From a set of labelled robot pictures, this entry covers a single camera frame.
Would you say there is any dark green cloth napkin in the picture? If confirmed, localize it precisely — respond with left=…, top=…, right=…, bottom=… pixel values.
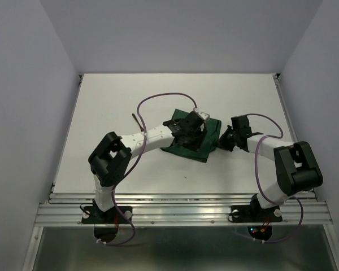
left=161, top=109, right=221, bottom=163

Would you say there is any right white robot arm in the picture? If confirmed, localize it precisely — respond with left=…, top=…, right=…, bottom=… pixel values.
left=216, top=113, right=323, bottom=220

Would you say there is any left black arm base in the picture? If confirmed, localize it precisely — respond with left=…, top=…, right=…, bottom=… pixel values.
left=79, top=201, right=132, bottom=225

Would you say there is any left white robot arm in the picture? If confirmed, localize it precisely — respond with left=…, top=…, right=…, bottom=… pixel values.
left=88, top=111, right=210, bottom=222

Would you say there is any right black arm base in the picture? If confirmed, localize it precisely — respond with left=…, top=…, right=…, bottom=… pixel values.
left=227, top=198, right=283, bottom=223

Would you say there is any brown wooden fork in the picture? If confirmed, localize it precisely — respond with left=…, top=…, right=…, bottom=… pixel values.
left=132, top=113, right=146, bottom=132

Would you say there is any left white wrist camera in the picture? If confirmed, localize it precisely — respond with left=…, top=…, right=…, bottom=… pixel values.
left=193, top=107, right=210, bottom=123

